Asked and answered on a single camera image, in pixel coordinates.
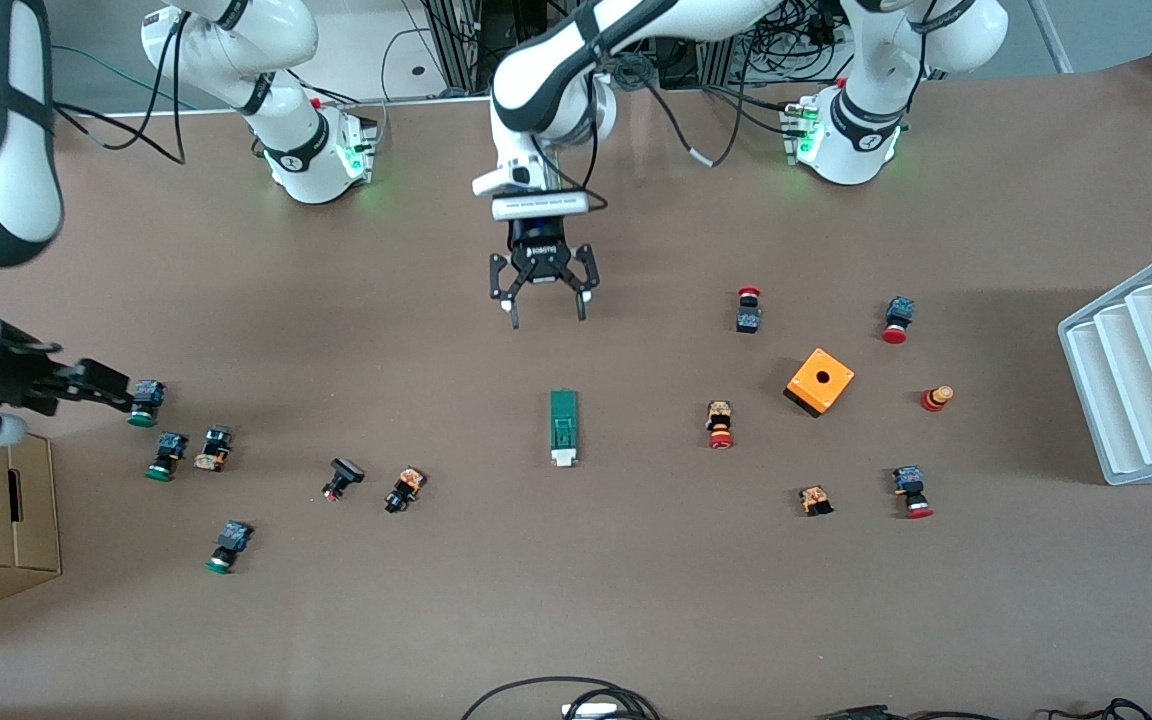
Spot green mushroom push button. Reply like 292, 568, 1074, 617
205, 520, 254, 575
145, 432, 189, 482
130, 380, 167, 429

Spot orange button enclosure box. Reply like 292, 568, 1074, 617
784, 347, 856, 419

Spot white ribbed plastic tray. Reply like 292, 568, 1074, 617
1058, 238, 1152, 487

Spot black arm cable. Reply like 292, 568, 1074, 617
48, 0, 189, 167
534, 0, 769, 217

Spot red mushroom button blue block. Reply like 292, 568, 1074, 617
892, 465, 934, 520
882, 296, 916, 345

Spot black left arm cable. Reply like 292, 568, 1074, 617
534, 0, 769, 217

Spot green rectangular connector block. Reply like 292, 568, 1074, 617
548, 388, 580, 469

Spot brown paper table cover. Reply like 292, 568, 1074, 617
0, 55, 1152, 720

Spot black looped cable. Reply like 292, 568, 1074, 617
461, 676, 662, 720

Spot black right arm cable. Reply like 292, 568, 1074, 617
48, 0, 189, 167

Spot white board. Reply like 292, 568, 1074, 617
66, 0, 509, 119

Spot aluminium rack with cables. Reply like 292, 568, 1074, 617
424, 0, 837, 96

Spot black square flat push button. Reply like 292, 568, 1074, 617
322, 457, 366, 502

